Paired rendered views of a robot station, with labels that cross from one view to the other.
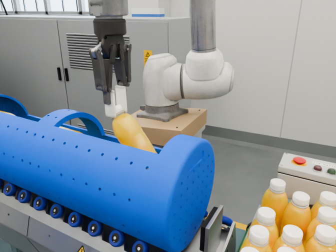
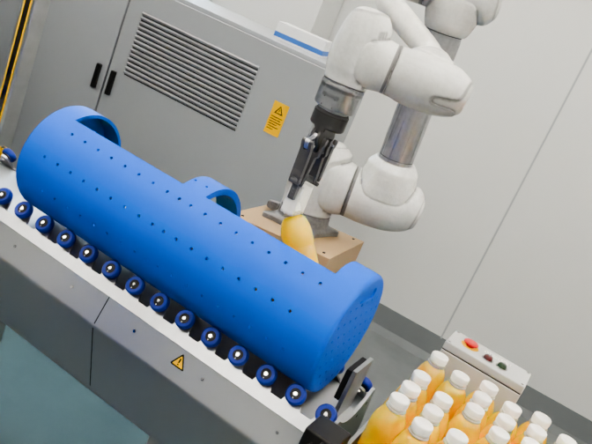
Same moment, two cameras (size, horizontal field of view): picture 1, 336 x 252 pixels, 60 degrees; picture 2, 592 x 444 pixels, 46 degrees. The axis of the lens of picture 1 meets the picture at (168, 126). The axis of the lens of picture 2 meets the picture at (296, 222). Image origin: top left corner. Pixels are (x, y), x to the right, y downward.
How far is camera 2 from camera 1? 0.80 m
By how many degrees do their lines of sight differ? 9
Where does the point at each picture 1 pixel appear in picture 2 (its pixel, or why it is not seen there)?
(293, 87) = (493, 256)
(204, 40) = (402, 149)
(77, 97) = not seen: hidden behind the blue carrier
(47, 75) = (69, 67)
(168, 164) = (344, 287)
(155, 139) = not seen: hidden behind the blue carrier
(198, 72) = (378, 188)
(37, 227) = (116, 316)
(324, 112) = (529, 319)
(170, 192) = (340, 314)
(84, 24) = (184, 12)
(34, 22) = not seen: outside the picture
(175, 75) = (344, 180)
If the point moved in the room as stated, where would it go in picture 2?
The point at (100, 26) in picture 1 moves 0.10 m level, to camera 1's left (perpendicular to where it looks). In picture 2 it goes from (324, 118) to (277, 99)
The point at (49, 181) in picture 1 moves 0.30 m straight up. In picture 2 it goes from (185, 261) to (234, 129)
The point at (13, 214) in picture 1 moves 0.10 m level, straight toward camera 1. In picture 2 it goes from (81, 288) to (94, 312)
